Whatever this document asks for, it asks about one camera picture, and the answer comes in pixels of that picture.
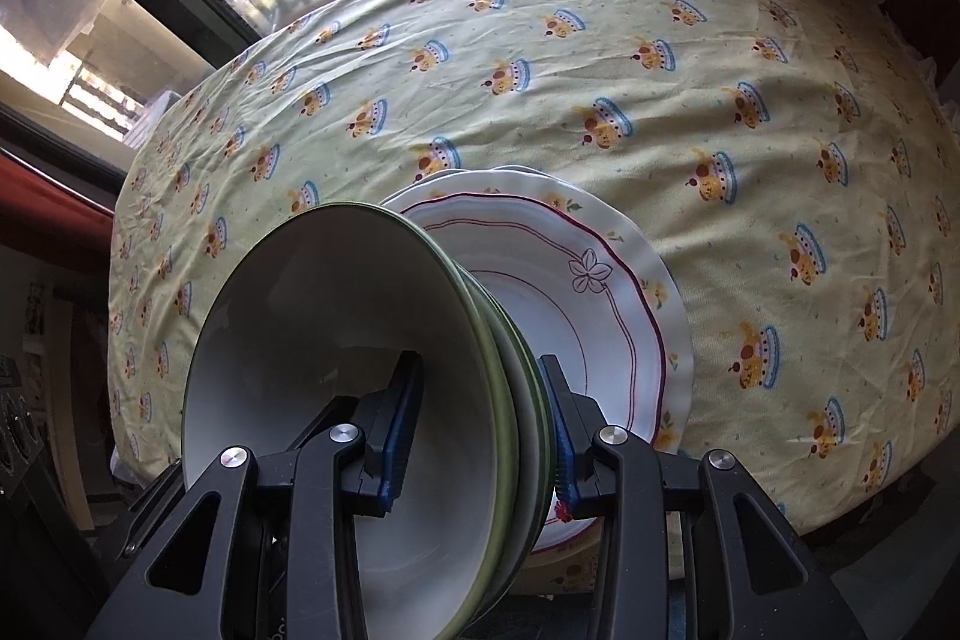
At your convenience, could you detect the white ruffled beaded plate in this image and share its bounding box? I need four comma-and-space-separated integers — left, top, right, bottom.
420, 169, 601, 214

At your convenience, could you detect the yellow printed tablecloth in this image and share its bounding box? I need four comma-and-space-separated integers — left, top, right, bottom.
105, 0, 960, 603

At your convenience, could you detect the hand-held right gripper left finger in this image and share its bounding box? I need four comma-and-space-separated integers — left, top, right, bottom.
82, 351, 425, 640

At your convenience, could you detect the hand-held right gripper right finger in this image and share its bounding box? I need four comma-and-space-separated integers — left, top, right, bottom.
540, 355, 867, 640

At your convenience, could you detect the large yellow floral plate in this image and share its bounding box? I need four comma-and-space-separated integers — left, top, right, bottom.
379, 164, 695, 453

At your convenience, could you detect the small red-rimmed white dish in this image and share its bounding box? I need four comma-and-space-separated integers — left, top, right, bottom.
401, 194, 670, 555

